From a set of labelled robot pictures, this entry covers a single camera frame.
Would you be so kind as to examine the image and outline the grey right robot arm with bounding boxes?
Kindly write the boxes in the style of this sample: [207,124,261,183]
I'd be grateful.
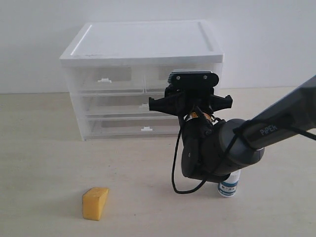
[149,71,316,184]

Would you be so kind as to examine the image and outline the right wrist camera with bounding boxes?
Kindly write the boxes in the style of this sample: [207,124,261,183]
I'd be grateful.
[167,70,220,87]

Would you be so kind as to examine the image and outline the white plastic drawer cabinet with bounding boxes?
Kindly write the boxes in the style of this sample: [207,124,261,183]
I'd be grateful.
[60,20,224,141]

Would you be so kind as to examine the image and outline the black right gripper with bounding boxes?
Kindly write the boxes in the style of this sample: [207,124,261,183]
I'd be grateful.
[148,85,233,117]

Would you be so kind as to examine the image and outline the clear drawer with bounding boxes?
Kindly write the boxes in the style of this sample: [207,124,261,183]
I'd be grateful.
[73,67,144,93]
[145,64,214,92]
[84,116,180,139]
[80,93,164,117]

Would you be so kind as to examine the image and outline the white capped small bottle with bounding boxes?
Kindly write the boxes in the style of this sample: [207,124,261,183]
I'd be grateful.
[217,170,241,198]

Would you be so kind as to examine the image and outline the clear bottom drawer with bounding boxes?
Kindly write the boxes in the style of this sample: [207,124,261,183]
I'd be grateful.
[84,116,180,139]

